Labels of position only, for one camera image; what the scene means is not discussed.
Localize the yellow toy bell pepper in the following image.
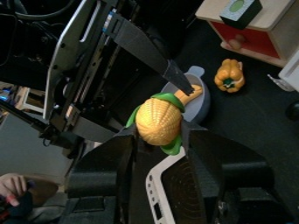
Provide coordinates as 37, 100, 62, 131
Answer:
213, 58, 248, 94

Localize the black cable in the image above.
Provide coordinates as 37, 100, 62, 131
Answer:
11, 0, 78, 22

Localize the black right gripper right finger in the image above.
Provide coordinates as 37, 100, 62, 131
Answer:
181, 118, 284, 224

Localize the small clear plastic piece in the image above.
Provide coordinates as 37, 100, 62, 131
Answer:
266, 73, 296, 92

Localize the yellow toy corn green husk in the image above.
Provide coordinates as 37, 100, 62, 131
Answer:
126, 92, 187, 157

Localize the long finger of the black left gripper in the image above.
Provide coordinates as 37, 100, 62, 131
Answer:
102, 10, 197, 96

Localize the black round object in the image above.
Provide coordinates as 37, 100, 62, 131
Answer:
285, 101, 299, 123

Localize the black block with green oval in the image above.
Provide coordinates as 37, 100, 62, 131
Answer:
220, 0, 265, 31

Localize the white plastic container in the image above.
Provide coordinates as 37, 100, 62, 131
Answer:
277, 48, 299, 93

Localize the wooden box with red drawer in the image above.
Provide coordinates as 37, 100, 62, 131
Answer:
194, 0, 299, 68

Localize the person's hand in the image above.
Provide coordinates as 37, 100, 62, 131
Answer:
0, 172, 30, 207

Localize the orange wooden toy piece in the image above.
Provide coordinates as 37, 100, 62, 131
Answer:
173, 84, 205, 106

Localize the small grey-blue toy pan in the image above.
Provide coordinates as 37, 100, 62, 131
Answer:
161, 65, 213, 124

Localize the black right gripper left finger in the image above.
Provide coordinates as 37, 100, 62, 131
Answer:
65, 127, 143, 224

